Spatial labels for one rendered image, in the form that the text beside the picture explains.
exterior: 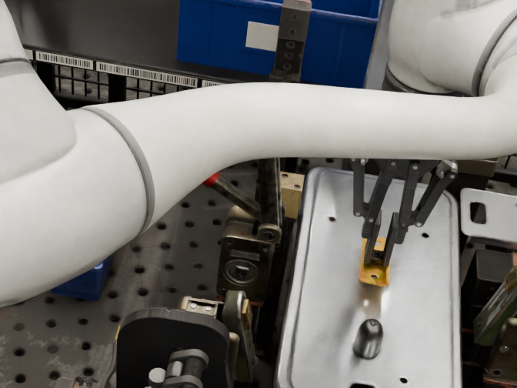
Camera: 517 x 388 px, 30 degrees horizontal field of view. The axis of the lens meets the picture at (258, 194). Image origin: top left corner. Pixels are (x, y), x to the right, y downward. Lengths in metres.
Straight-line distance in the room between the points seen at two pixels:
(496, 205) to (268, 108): 0.73
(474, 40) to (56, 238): 0.51
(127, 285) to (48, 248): 1.02
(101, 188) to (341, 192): 0.79
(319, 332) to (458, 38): 0.42
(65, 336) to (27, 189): 0.97
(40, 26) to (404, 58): 0.75
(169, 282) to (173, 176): 0.96
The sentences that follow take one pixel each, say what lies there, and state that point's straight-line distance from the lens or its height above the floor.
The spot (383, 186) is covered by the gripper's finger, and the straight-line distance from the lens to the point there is 1.16.
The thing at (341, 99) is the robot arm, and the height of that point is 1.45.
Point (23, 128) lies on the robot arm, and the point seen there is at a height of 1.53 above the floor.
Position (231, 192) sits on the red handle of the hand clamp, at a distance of 1.19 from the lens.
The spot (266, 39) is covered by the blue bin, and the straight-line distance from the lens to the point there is 1.48.
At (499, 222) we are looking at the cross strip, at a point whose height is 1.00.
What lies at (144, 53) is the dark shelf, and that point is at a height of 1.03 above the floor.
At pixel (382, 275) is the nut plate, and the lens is 1.24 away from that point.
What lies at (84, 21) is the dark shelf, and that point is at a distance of 1.62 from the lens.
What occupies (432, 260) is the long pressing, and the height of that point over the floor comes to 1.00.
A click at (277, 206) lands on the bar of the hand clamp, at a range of 1.18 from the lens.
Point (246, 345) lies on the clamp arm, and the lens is 1.11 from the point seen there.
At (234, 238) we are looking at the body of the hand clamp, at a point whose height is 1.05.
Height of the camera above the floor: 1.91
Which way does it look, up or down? 43 degrees down
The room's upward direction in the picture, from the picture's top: 8 degrees clockwise
